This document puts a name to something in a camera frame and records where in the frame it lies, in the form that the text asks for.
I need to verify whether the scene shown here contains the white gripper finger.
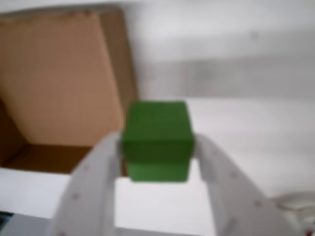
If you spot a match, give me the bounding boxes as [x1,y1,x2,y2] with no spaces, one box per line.
[51,131,124,236]
[193,133,306,236]

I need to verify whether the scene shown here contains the green cube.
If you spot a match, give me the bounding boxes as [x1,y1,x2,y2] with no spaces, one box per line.
[122,100,196,184]

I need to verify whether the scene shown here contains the brown cardboard box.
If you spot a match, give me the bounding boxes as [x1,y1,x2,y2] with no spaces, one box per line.
[0,8,138,177]

